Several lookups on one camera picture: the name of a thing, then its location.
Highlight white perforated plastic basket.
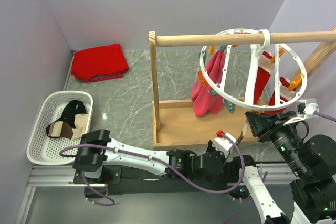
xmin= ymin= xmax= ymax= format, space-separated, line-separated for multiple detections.
xmin=26 ymin=91 xmax=93 ymax=166

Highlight orange clip front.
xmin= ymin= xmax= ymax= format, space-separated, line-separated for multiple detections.
xmin=197 ymin=70 xmax=207 ymax=87

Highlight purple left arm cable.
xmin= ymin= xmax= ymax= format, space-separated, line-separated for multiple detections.
xmin=59 ymin=133 xmax=246 ymax=206

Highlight pink hanging cloth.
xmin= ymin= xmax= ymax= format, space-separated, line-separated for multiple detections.
xmin=191 ymin=50 xmax=225 ymax=116

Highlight orange clip back right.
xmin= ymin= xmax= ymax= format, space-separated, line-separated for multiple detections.
xmin=270 ymin=46 xmax=285 ymax=64

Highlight folded red cloth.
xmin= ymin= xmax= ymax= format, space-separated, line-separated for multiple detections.
xmin=71 ymin=44 xmax=129 ymax=82

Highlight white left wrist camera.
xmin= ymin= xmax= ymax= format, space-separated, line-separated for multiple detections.
xmin=212 ymin=130 xmax=237 ymax=157

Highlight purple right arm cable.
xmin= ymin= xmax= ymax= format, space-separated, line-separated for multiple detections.
xmin=224 ymin=111 xmax=336 ymax=224

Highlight wooden clothes rack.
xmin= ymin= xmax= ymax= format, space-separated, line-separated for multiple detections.
xmin=149 ymin=31 xmax=335 ymax=150

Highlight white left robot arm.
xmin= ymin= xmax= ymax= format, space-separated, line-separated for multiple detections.
xmin=73 ymin=130 xmax=228 ymax=183

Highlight red sock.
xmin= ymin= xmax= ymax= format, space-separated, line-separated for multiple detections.
xmin=264 ymin=76 xmax=299 ymax=115
xmin=254 ymin=51 xmax=274 ymax=104

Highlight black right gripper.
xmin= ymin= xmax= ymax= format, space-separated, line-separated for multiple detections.
xmin=245 ymin=106 xmax=308 ymax=173

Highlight cream brown striped sock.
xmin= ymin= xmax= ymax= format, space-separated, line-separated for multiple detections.
xmin=46 ymin=113 xmax=89 ymax=140

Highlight orange clip holding pink cloth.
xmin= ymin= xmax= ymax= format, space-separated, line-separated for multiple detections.
xmin=209 ymin=45 xmax=215 ymax=55

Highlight teal clip front left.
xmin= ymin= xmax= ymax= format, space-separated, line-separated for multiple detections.
xmin=199 ymin=51 xmax=206 ymax=65

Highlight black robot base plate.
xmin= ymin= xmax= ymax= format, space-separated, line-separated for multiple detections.
xmin=86 ymin=165 xmax=238 ymax=196

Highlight black striped sock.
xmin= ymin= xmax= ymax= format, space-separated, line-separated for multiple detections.
xmin=59 ymin=100 xmax=86 ymax=128

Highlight orange clip right rim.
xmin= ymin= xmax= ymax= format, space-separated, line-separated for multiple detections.
xmin=288 ymin=73 xmax=304 ymax=91

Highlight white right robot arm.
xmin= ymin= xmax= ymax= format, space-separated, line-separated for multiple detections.
xmin=230 ymin=111 xmax=335 ymax=223

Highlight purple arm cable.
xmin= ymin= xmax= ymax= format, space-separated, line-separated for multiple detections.
xmin=59 ymin=133 xmax=246 ymax=206
xmin=224 ymin=111 xmax=336 ymax=224

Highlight white round clip hanger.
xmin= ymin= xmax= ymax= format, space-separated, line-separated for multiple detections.
xmin=197 ymin=29 xmax=308 ymax=111

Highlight aluminium frame rail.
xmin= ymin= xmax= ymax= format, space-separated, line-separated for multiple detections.
xmin=15 ymin=167 xmax=87 ymax=224

